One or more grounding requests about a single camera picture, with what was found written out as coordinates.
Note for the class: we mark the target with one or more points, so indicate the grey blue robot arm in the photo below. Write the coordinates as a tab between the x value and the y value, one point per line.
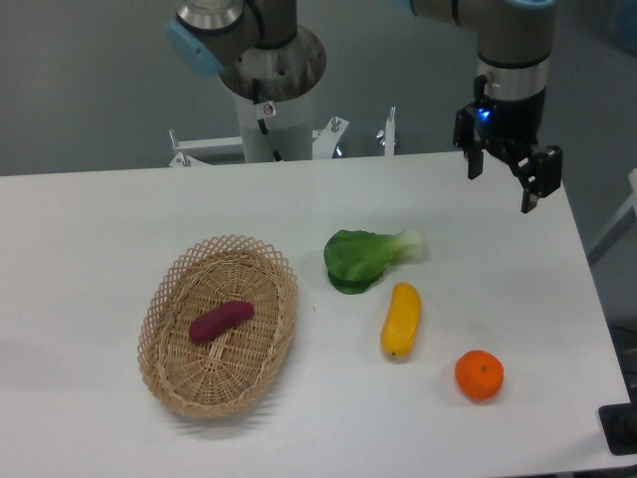
514	37

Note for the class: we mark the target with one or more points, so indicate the white furniture leg at right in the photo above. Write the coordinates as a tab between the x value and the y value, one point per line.
615	227

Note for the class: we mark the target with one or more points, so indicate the black device at table edge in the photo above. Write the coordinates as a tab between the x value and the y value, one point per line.
619	426

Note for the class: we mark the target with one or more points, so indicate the blue object in corner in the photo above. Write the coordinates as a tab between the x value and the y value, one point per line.
624	24

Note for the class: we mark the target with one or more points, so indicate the oval wicker basket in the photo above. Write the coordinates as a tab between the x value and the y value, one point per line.
231	373

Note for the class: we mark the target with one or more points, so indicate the orange tangerine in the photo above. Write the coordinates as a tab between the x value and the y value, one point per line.
479	375

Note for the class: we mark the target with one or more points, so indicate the yellow mango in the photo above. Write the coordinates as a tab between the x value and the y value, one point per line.
402	321

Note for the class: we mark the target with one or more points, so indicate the purple sweet potato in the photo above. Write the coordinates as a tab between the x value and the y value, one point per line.
213	323

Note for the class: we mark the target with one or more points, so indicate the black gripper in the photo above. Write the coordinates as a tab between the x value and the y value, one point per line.
507	130

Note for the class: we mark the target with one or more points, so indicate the green bok choy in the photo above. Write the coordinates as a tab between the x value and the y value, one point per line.
355	260

